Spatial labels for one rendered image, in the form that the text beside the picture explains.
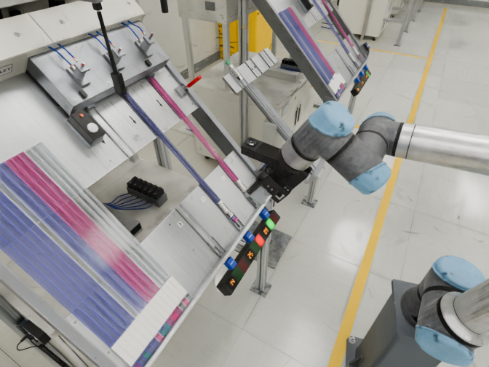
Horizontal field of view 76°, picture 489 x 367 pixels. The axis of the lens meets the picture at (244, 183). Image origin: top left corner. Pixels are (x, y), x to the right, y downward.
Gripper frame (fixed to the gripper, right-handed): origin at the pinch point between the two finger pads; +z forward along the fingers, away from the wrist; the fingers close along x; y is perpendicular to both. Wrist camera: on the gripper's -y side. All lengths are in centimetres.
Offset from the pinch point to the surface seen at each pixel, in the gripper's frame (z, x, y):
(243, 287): 82, 19, 35
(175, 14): 120, 210, -158
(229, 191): 12.9, 6.1, -3.3
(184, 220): 12.0, -12.4, -7.6
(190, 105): 6.5, 16.6, -30.9
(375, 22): 77, 451, -4
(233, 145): 9.6, 19.1, -12.5
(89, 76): -3.5, -8.5, -47.2
